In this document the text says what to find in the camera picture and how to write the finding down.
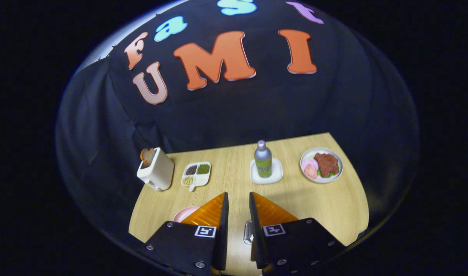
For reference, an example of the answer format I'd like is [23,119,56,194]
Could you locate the white toaster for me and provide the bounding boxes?
[137,147,175,191]

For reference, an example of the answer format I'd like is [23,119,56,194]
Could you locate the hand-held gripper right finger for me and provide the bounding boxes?
[249,192,348,276]

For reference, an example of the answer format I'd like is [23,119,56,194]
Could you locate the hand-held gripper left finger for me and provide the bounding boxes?
[136,192,229,276]

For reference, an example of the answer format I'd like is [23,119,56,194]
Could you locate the brown fried meat piece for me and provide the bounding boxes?
[314,153,339,177]

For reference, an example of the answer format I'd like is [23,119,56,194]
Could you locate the pink ham slices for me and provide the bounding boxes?
[302,158,319,179]

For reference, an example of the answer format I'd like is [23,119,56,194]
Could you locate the pink round plate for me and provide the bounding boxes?
[173,206,201,223]

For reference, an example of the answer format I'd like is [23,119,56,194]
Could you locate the green label drink bottle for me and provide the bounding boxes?
[254,140,273,178]

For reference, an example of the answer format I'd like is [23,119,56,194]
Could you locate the white plate of food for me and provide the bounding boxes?
[300,147,344,184]

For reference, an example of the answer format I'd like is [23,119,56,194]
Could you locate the small white square tray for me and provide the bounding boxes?
[250,158,283,185]

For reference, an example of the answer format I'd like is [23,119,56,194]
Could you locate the white divided dish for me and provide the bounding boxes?
[181,161,212,192]

